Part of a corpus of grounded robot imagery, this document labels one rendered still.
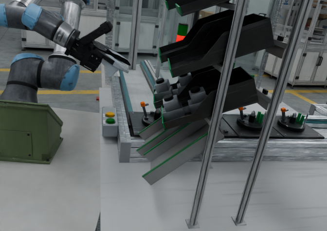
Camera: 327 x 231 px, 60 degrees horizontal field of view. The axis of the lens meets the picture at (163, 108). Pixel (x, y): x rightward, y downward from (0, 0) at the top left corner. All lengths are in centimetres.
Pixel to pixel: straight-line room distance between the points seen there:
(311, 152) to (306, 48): 477
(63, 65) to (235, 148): 84
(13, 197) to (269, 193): 95
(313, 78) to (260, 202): 562
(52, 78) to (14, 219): 54
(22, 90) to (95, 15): 533
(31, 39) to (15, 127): 538
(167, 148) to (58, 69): 55
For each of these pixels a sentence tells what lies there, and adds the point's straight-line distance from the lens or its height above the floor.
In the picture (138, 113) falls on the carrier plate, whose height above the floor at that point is 97.
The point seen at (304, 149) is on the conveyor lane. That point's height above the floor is 92.
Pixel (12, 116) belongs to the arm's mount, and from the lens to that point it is 120.
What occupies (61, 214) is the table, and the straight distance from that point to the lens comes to 103.
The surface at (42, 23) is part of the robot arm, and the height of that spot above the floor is 142.
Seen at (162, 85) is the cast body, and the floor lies 126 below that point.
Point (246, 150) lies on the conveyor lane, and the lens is 141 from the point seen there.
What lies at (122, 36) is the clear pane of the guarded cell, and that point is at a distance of 257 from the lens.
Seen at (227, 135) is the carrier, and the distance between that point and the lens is 138.
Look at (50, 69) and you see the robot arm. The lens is 125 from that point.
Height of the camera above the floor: 157
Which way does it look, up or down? 23 degrees down
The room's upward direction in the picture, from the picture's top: 8 degrees clockwise
